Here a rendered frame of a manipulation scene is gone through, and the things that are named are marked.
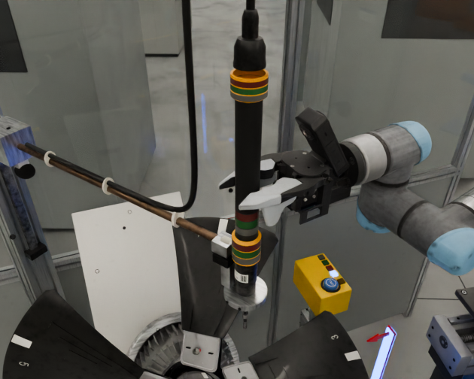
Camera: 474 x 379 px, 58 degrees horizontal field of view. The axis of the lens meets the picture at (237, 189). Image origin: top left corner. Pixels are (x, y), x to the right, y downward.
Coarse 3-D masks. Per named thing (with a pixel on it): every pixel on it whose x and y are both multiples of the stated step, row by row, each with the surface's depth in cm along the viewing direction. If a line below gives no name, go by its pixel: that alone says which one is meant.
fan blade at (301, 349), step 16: (320, 320) 96; (336, 320) 96; (288, 336) 93; (304, 336) 92; (320, 336) 93; (272, 352) 89; (288, 352) 89; (304, 352) 89; (320, 352) 89; (336, 352) 90; (256, 368) 85; (272, 368) 85; (288, 368) 85; (304, 368) 86; (320, 368) 86; (336, 368) 87; (352, 368) 88
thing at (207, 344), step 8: (184, 336) 84; (192, 336) 84; (200, 336) 83; (208, 336) 82; (184, 344) 84; (192, 344) 83; (200, 344) 82; (208, 344) 81; (216, 344) 80; (184, 352) 84; (192, 352) 83; (200, 352) 82; (216, 352) 80; (184, 360) 83; (192, 360) 82; (200, 360) 81; (208, 360) 80; (216, 360) 79; (200, 368) 81; (208, 368) 80; (216, 368) 79
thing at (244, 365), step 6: (228, 366) 86; (234, 366) 86; (240, 366) 86; (246, 366) 86; (252, 366) 86; (222, 372) 85; (228, 372) 85; (234, 372) 85; (246, 372) 85; (252, 372) 85; (228, 378) 84; (234, 378) 84; (240, 378) 84; (252, 378) 84; (258, 378) 84
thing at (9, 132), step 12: (0, 120) 93; (12, 120) 93; (0, 132) 88; (12, 132) 88; (24, 132) 90; (0, 144) 87; (12, 144) 89; (24, 144) 91; (0, 156) 90; (12, 156) 90; (24, 156) 92
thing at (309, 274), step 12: (300, 264) 126; (312, 264) 126; (300, 276) 126; (312, 276) 122; (324, 276) 122; (336, 276) 122; (300, 288) 128; (312, 288) 119; (324, 288) 118; (348, 288) 119; (312, 300) 121; (324, 300) 116; (336, 300) 118; (348, 300) 121; (336, 312) 122
